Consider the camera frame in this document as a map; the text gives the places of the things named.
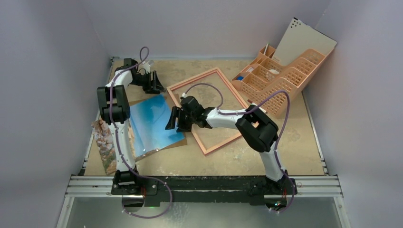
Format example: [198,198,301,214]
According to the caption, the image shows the beach landscape photo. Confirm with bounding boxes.
[92,95,187,175]

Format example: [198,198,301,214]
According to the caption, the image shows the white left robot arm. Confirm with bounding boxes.
[96,58,159,196]

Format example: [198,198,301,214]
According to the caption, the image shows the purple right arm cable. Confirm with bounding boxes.
[182,83,297,214]

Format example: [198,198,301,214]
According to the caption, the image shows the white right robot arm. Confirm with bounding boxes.
[165,96,297,194]

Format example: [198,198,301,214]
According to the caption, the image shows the grey perforated board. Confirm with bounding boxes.
[272,18,337,66]

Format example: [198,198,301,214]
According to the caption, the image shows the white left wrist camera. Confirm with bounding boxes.
[139,60,154,73]

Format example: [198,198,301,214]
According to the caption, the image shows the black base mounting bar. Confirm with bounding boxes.
[111,173,297,209]

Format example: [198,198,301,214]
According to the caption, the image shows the aluminium rail frame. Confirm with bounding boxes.
[57,57,350,228]

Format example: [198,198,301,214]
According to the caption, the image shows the white tape roll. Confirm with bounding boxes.
[269,69,279,75]

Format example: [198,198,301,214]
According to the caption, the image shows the brown cardboard backing board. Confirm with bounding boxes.
[129,95,187,161]

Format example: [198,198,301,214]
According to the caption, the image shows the pink picture frame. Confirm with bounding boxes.
[167,67,247,155]

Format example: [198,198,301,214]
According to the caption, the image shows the orange plastic desk organizer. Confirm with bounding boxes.
[231,46,327,104]

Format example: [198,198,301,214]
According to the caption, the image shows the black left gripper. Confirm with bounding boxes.
[130,72,165,95]

